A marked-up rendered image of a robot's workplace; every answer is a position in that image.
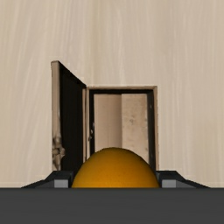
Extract orange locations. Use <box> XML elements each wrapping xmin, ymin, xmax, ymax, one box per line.
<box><xmin>71</xmin><ymin>147</ymin><xmax>160</xmax><ymax>189</ymax></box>

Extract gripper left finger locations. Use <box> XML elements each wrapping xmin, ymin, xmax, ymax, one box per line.
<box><xmin>21</xmin><ymin>170</ymin><xmax>77</xmax><ymax>189</ymax></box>

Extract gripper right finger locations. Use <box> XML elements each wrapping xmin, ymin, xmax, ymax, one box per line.
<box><xmin>154</xmin><ymin>170</ymin><xmax>210</xmax><ymax>189</ymax></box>

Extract wooden box lid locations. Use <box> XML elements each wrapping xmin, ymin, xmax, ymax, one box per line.
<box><xmin>51</xmin><ymin>59</ymin><xmax>88</xmax><ymax>172</ymax></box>

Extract wooden box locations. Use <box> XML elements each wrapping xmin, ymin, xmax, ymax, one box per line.
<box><xmin>82</xmin><ymin>85</ymin><xmax>160</xmax><ymax>172</ymax></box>

